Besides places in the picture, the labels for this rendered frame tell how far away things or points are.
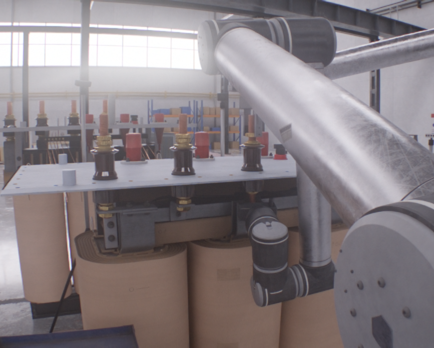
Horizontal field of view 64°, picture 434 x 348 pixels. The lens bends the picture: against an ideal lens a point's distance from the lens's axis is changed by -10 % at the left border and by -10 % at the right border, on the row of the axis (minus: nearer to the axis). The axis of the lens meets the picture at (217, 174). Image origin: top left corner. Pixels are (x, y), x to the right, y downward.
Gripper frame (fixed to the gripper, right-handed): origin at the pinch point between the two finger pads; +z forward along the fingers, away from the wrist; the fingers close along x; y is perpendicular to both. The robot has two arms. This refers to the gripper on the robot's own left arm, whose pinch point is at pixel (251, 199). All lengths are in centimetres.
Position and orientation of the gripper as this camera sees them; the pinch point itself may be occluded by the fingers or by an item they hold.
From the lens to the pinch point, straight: 144.5
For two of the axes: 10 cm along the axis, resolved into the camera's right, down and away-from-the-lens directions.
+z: -0.8, -3.3, 9.4
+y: 0.2, -9.4, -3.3
